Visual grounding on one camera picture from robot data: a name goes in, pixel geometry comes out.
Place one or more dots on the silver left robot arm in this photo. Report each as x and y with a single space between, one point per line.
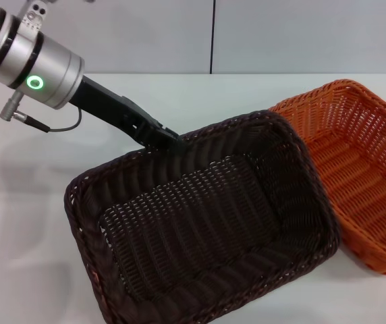
44 64

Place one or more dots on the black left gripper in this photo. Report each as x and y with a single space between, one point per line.
105 104

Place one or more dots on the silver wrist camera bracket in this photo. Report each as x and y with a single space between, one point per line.
32 17

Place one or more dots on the dark brown woven basket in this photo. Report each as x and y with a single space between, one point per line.
193 236

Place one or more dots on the orange woven basket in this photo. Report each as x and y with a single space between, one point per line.
358 162

